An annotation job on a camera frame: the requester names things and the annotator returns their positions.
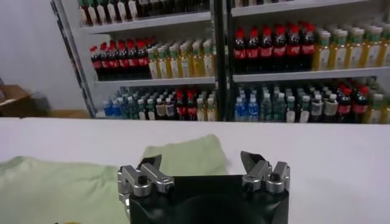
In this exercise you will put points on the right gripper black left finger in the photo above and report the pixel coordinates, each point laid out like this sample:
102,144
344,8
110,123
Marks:
143,179

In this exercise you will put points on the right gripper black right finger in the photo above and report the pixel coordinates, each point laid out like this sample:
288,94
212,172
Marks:
275,181

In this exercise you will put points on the light green t-shirt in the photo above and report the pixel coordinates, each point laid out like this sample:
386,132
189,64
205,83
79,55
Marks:
61,188

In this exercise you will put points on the small dark bottle white label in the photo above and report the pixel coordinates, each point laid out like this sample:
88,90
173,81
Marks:
151,110
304,110
142,111
291,111

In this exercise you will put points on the small green-tinted water bottle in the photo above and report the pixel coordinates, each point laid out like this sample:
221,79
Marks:
126,109
266,108
278,108
134,109

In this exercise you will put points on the small dark bottle grey label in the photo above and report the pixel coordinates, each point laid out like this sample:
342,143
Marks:
317,109
169,108
331,108
160,109

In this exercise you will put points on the small blue water bottle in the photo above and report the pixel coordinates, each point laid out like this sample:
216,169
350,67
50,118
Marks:
239,110
107,109
116,109
253,109

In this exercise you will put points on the small red-cap cola bottle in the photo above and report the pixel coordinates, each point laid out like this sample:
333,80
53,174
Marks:
344,106
192,107
181,107
360,106

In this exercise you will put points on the white drinks shelf cabinet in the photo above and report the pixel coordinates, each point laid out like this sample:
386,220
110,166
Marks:
304,74
152,81

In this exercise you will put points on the open glass cabinet door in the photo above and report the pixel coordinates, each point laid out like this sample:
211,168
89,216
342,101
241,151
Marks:
70,45

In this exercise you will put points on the dark-filled brown cardboard box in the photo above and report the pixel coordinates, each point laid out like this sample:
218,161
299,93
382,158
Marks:
13,94

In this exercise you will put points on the green-cap tea bottle white label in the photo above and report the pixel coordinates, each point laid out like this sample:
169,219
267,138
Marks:
122,10
102,12
92,12
111,11
83,13
132,9

